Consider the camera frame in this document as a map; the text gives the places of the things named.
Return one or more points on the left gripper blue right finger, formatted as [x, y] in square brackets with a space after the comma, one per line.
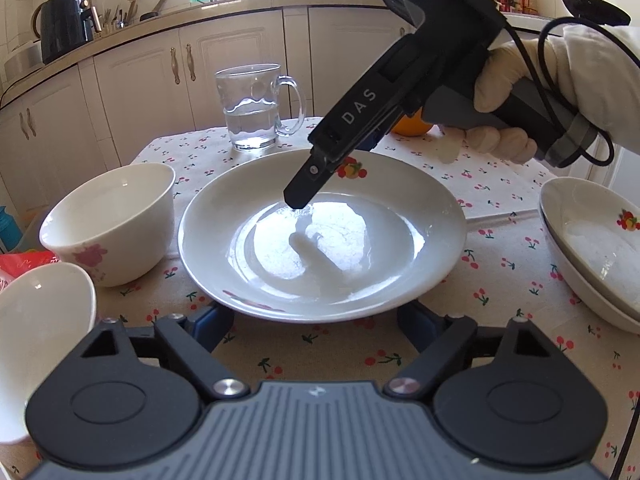
[420, 325]

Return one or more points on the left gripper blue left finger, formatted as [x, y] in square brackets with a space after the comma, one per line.
[209, 325]

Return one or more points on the white deep plate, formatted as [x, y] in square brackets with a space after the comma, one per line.
[379, 234]
[570, 199]

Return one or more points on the white floral bowl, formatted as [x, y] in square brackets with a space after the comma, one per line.
[44, 314]
[117, 226]

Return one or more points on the large white fruit-print plate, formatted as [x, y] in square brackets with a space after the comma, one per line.
[601, 267]

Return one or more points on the white kitchen cabinets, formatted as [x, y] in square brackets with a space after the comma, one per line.
[104, 110]

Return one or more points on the orange with leaf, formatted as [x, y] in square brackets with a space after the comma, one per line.
[411, 126]

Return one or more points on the cherry print tablecloth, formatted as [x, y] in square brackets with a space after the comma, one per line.
[507, 270]

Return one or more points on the black frying pan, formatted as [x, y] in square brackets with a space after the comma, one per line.
[598, 11]

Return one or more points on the glass mug with water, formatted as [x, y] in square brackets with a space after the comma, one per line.
[249, 96]

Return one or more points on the red drink carton box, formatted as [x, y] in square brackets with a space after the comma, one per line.
[12, 266]

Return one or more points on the teal thermos jug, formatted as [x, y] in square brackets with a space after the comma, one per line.
[10, 233]

